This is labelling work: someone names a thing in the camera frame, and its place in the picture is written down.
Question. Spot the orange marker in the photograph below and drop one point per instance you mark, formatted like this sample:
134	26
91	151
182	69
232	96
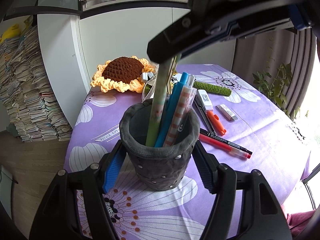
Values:
217	123

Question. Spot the purple floral tablecloth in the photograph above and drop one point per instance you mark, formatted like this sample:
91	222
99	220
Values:
262	135

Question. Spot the blue pen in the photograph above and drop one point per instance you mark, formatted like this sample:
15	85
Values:
170	110

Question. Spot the green pen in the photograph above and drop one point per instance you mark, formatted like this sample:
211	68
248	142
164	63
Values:
156	105

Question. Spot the yellow plush toy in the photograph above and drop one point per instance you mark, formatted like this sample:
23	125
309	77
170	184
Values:
10	33

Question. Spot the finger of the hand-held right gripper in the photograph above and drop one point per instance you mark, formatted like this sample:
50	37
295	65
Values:
175	37
250	28

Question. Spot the black pen white print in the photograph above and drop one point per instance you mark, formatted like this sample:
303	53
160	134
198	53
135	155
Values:
225	140

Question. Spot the white eraser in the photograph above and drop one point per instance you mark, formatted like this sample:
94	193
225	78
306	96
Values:
226	112

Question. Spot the green crochet stem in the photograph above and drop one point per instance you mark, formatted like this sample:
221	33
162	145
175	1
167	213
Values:
212	88

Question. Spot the pink curtain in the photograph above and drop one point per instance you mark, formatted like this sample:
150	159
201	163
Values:
295	55

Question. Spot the white sunflower tag card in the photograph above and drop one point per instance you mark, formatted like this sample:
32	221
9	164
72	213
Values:
175	78

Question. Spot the grey bed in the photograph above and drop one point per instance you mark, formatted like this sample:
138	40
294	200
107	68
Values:
5	187

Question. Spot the green potted plant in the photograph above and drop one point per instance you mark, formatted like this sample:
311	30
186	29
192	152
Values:
277	85

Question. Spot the pink checked pen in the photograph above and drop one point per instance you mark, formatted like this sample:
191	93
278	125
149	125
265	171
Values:
177	115

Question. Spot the crochet sunflower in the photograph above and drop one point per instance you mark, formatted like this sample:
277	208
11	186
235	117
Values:
122	68

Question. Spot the clear pen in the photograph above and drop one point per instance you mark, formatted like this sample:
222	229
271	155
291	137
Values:
191	81

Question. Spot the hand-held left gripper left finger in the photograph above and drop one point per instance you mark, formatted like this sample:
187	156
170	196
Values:
112	170

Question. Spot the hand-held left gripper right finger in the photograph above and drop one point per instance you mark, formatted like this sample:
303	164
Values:
205	170

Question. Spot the tall pile of books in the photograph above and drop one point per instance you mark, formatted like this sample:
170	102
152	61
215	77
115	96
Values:
30	92

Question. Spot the grey studded pen holder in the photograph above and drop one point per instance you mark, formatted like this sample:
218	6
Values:
160	165

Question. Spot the person's pink clothing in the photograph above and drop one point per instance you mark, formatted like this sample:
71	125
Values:
301	220

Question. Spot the red pen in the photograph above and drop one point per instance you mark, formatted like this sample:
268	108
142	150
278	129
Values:
220	145

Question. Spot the small white cube charm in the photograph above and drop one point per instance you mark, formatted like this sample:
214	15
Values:
147	76

